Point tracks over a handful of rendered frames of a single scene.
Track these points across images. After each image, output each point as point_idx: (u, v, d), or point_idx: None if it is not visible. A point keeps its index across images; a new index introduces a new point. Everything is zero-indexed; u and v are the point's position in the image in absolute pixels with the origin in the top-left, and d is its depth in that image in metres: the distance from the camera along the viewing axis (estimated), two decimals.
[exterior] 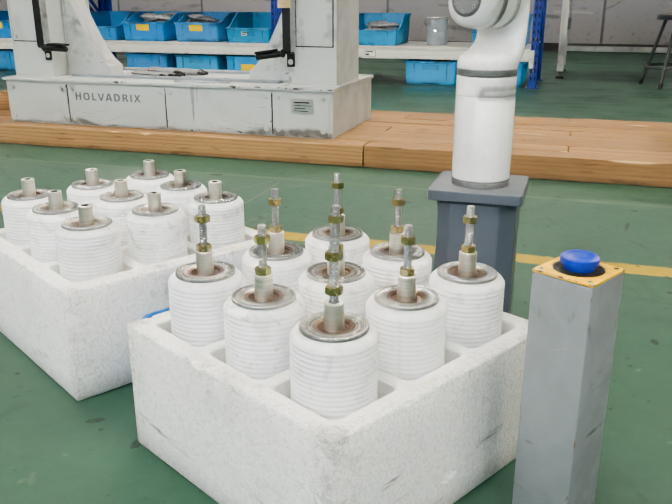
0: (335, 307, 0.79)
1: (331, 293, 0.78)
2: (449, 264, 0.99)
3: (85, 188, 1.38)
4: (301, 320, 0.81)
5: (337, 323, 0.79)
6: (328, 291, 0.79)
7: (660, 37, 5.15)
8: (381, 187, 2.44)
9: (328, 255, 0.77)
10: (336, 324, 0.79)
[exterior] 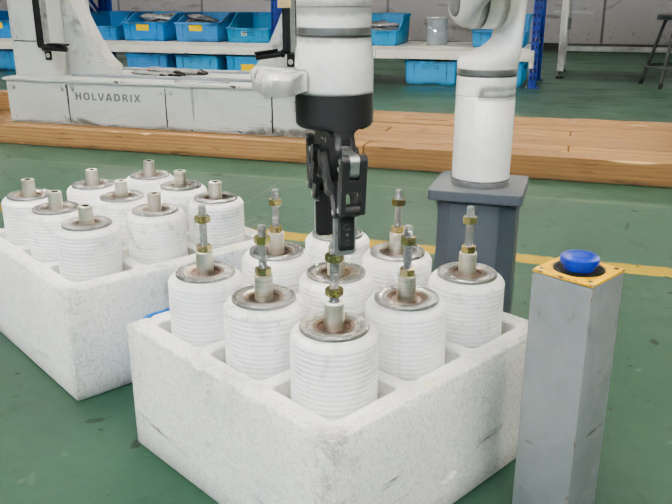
0: (334, 307, 0.79)
1: (329, 288, 0.80)
2: (449, 264, 0.99)
3: (85, 188, 1.38)
4: (302, 318, 0.82)
5: (336, 323, 0.79)
6: None
7: (660, 37, 5.15)
8: (381, 187, 2.44)
9: None
10: (336, 324, 0.79)
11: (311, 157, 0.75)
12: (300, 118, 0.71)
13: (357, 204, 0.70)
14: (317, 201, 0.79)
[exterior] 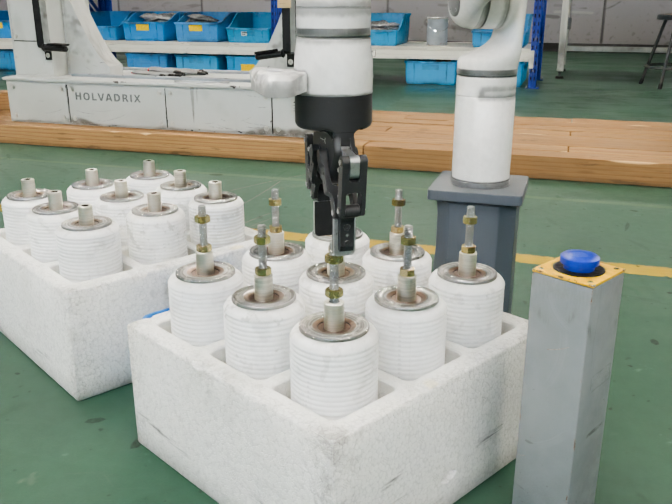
0: (334, 307, 0.79)
1: (329, 295, 0.79)
2: (449, 264, 0.99)
3: (85, 188, 1.38)
4: (302, 318, 0.82)
5: (336, 323, 0.79)
6: (327, 293, 0.79)
7: (660, 37, 5.15)
8: (381, 187, 2.44)
9: (327, 257, 0.78)
10: (336, 324, 0.79)
11: (310, 158, 0.75)
12: (300, 119, 0.71)
13: (357, 204, 0.71)
14: (316, 202, 0.79)
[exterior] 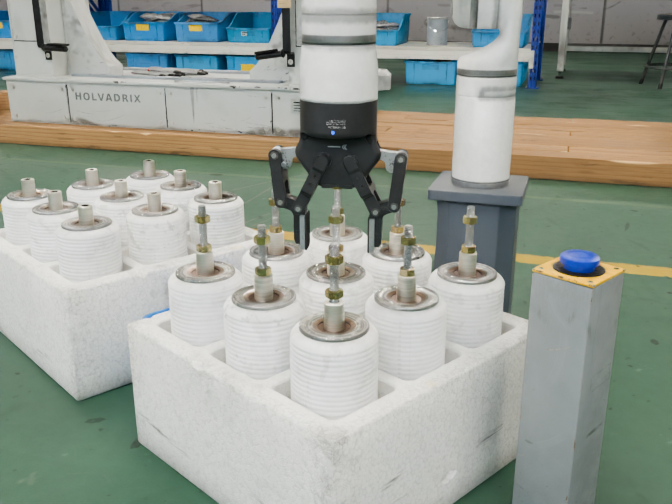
0: (334, 307, 0.79)
1: (343, 293, 0.79)
2: (449, 264, 0.99)
3: (85, 188, 1.38)
4: (302, 318, 0.82)
5: (336, 323, 0.79)
6: (341, 294, 0.79)
7: (660, 37, 5.15)
8: (381, 187, 2.44)
9: (341, 258, 0.78)
10: (336, 324, 0.79)
11: None
12: None
13: (279, 195, 0.76)
14: (370, 213, 0.77)
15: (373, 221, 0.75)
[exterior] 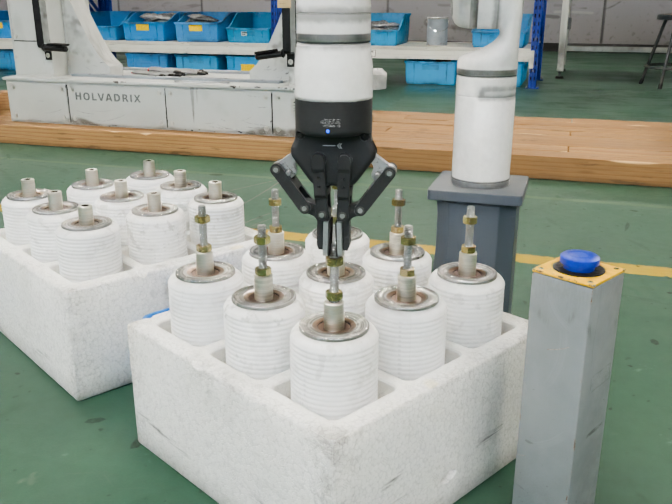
0: (333, 307, 0.79)
1: (327, 297, 0.79)
2: (449, 264, 0.99)
3: (85, 188, 1.38)
4: (304, 317, 0.82)
5: (335, 323, 0.79)
6: (326, 294, 0.79)
7: (660, 37, 5.15)
8: None
9: (326, 259, 0.78)
10: (335, 324, 0.80)
11: None
12: None
13: (304, 200, 0.76)
14: None
15: (340, 224, 0.76)
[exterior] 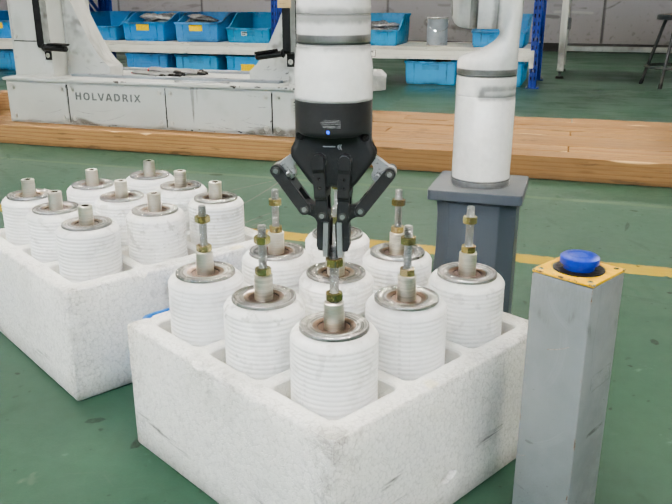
0: (333, 307, 0.79)
1: (342, 297, 0.79)
2: (449, 264, 0.99)
3: (85, 188, 1.38)
4: (304, 317, 0.82)
5: (335, 323, 0.79)
6: (339, 297, 0.79)
7: (660, 37, 5.15)
8: None
9: (340, 261, 0.78)
10: (335, 324, 0.79)
11: None
12: None
13: (304, 201, 0.76)
14: None
15: (340, 226, 0.76)
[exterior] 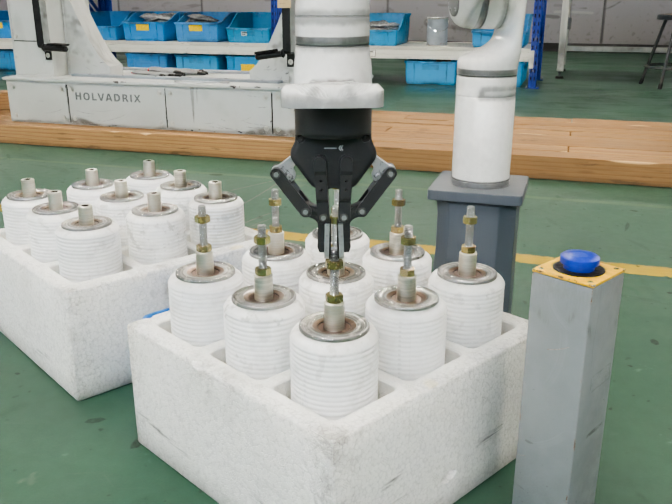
0: (333, 307, 0.79)
1: (336, 301, 0.79)
2: (449, 264, 0.99)
3: (85, 188, 1.38)
4: (304, 317, 0.82)
5: (335, 323, 0.79)
6: (332, 299, 0.79)
7: (660, 37, 5.15)
8: None
9: (333, 264, 0.77)
10: (335, 324, 0.79)
11: (322, 171, 0.73)
12: (343, 129, 0.70)
13: (362, 201, 0.77)
14: (330, 224, 0.76)
15: None
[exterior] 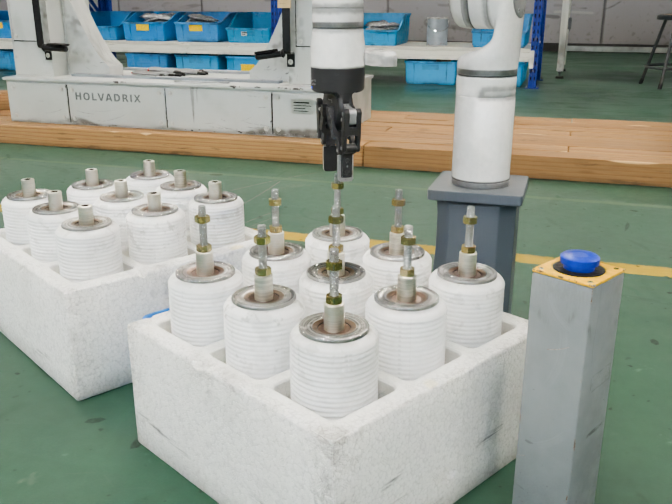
0: None
1: (342, 300, 0.79)
2: (449, 264, 0.99)
3: (85, 188, 1.38)
4: (360, 334, 0.78)
5: None
6: (338, 300, 0.79)
7: (660, 37, 5.15)
8: (381, 187, 2.44)
9: (339, 264, 0.77)
10: None
11: None
12: None
13: None
14: (350, 153, 1.05)
15: (338, 157, 1.04)
